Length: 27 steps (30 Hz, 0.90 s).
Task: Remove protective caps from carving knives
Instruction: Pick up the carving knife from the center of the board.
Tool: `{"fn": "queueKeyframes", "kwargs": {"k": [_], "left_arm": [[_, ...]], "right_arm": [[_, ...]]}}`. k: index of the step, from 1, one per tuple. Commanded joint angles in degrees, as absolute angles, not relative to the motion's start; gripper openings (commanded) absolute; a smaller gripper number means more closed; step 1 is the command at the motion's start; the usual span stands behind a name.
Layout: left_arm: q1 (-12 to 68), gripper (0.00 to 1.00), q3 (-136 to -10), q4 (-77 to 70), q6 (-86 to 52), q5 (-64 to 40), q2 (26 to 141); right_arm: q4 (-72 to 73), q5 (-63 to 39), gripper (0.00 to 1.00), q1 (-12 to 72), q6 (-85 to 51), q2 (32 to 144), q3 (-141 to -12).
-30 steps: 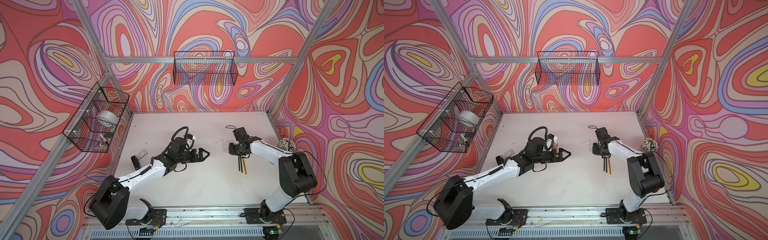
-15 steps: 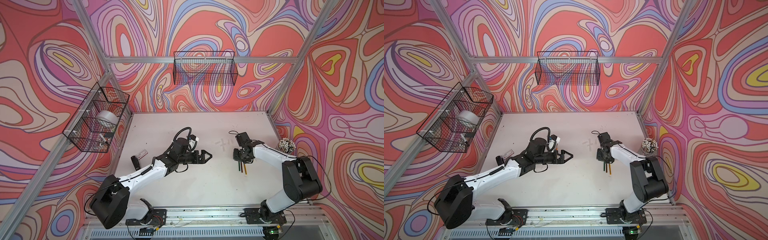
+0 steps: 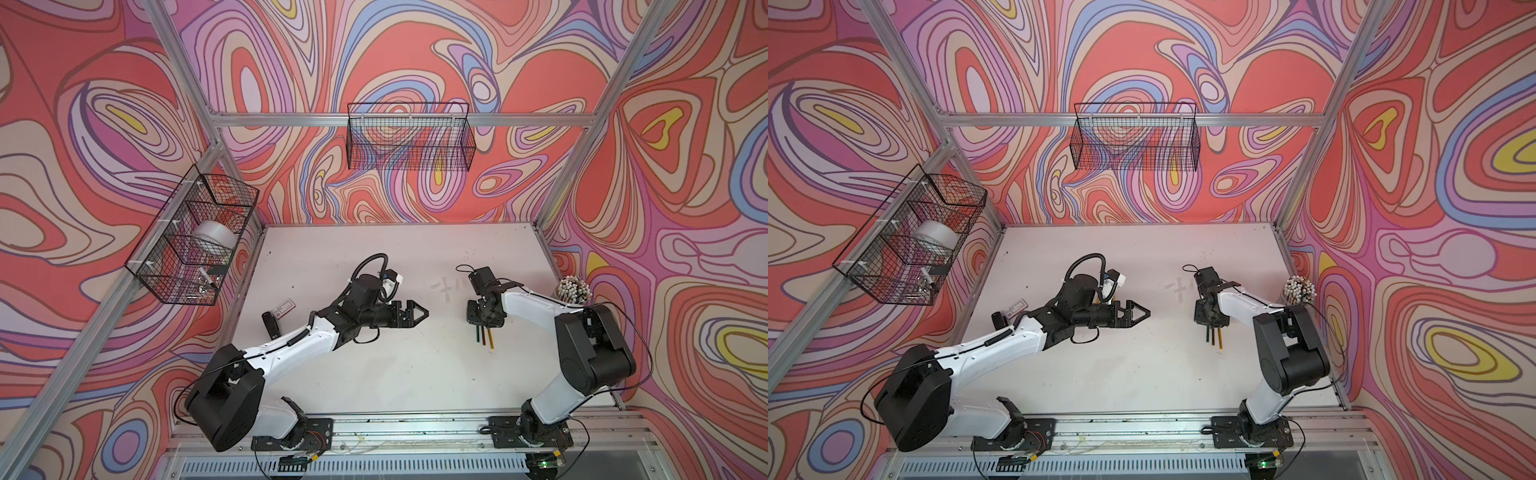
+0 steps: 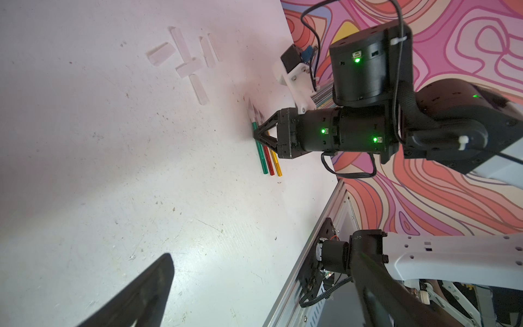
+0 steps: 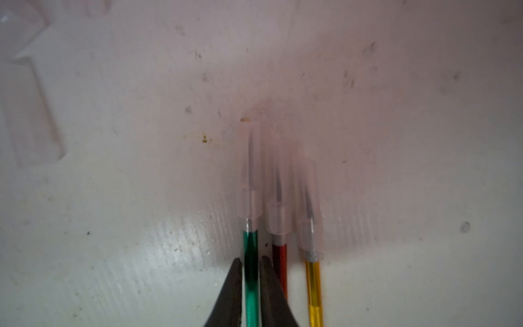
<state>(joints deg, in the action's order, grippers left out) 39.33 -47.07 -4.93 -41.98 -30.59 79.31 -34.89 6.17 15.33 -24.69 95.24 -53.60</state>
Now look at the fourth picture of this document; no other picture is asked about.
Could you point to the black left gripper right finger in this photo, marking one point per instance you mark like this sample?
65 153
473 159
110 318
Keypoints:
385 302

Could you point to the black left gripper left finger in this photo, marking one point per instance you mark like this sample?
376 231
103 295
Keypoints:
141 303

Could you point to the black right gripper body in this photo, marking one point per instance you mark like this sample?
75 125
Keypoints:
340 129

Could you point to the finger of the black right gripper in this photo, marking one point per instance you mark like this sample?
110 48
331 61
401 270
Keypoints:
268 141
263 123

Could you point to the clear protective cap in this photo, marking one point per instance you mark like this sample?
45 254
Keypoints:
181 44
199 89
207 51
216 46
161 54
189 68

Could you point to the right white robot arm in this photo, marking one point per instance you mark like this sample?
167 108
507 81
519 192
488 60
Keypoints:
460 125

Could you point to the dark red carving knife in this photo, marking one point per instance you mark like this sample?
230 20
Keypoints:
264 149

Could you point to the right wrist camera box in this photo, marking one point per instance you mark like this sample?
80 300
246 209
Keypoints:
290 70

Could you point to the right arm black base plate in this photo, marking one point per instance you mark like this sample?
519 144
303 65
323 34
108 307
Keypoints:
310 276

